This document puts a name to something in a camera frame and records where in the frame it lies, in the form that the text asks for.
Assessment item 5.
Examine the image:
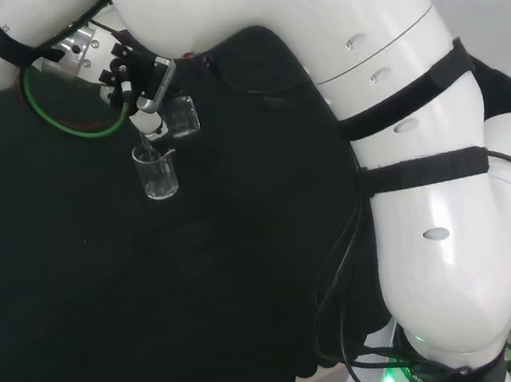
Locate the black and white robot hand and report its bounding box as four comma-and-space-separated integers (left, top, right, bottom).
69, 20, 170, 148

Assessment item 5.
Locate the small clear glass beaker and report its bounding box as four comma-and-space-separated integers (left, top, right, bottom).
133, 93, 206, 163

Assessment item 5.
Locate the clear graduated glass beaker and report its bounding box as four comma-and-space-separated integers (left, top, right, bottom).
130, 137, 183, 204

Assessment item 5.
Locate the black bench cloth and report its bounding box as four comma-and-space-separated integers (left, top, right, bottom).
0, 0, 511, 382

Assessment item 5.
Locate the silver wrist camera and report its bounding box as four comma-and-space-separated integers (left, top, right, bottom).
94, 36, 182, 120

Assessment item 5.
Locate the green cable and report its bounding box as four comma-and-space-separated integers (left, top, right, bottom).
19, 51, 136, 148

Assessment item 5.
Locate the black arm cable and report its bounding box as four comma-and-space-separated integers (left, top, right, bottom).
197, 25, 451, 382

